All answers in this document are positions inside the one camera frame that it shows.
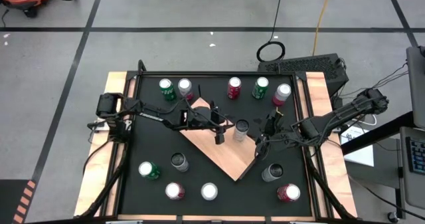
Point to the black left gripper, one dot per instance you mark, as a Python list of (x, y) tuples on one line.
[(199, 117)]

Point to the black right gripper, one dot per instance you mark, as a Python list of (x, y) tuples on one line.
[(273, 134)]

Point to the silver Celsius energy drink can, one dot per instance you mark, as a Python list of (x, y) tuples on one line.
[(179, 161), (272, 172), (241, 127)]

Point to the green Sprite can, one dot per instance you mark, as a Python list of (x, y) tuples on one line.
[(147, 169), (166, 87), (260, 86)]

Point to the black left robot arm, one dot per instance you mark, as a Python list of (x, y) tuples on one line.
[(149, 115)]

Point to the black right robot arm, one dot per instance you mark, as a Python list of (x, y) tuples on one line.
[(348, 111)]

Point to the wooden board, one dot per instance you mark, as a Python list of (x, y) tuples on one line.
[(229, 157)]

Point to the red cola can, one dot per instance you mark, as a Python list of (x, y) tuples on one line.
[(289, 192), (174, 190), (234, 86)]

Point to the pink silver sparkling water can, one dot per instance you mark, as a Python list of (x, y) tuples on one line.
[(282, 92), (209, 191), (184, 86)]

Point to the black computer tower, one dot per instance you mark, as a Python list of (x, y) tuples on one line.
[(299, 66)]

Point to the white printed paper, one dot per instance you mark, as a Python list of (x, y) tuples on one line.
[(360, 151)]

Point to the black desk support bar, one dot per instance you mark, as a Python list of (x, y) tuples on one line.
[(378, 132)]

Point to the black caster wheel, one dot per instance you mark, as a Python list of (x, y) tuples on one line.
[(392, 216)]

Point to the grey keyboard tray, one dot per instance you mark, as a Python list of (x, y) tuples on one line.
[(408, 190)]

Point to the dark computer keyboard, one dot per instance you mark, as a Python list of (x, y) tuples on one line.
[(417, 156)]

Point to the grey flat panel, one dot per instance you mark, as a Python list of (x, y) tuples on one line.
[(416, 84)]

